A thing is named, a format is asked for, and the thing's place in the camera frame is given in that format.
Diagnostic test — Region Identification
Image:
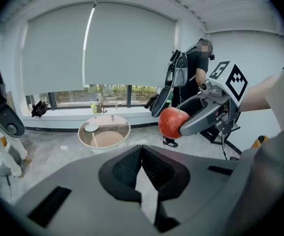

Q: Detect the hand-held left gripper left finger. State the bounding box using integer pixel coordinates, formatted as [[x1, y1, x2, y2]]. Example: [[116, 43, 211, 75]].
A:
[[13, 144, 157, 236]]

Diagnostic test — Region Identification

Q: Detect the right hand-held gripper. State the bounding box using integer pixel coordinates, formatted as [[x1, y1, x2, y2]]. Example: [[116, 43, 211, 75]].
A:
[[176, 59, 249, 136]]

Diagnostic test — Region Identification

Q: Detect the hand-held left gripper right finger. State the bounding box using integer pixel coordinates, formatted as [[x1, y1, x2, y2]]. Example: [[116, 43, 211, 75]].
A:
[[141, 144, 242, 236]]

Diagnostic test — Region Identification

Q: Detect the red apple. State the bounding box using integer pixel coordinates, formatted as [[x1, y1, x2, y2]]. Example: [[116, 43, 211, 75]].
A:
[[158, 107, 190, 140]]

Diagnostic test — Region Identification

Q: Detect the person's right forearm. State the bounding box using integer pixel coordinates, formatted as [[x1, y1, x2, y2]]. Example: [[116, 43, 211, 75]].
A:
[[239, 74, 284, 113]]

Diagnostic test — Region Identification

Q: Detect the dark jacket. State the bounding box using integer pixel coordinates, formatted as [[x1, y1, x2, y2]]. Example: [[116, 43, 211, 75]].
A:
[[143, 94, 160, 109]]

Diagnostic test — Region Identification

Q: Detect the round glass table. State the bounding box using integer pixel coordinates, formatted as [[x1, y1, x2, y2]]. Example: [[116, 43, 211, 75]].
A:
[[77, 114, 131, 155]]

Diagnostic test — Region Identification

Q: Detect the white window ledge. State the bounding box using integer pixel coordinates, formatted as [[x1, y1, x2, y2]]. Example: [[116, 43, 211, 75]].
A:
[[21, 104, 162, 130]]

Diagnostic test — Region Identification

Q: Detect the black bag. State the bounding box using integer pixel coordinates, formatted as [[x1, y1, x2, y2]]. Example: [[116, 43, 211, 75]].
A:
[[31, 100, 50, 119]]

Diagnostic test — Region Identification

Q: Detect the dark framed window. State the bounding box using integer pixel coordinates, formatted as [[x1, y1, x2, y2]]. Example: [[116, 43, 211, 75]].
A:
[[25, 84, 174, 109]]

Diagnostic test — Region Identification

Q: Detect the grey roller blind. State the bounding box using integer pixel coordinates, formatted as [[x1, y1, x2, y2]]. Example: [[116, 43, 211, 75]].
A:
[[21, 2, 95, 97], [83, 0, 177, 89]]

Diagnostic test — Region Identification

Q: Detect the wooden board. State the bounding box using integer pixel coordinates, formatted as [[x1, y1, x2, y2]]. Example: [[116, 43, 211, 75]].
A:
[[5, 90, 16, 112]]

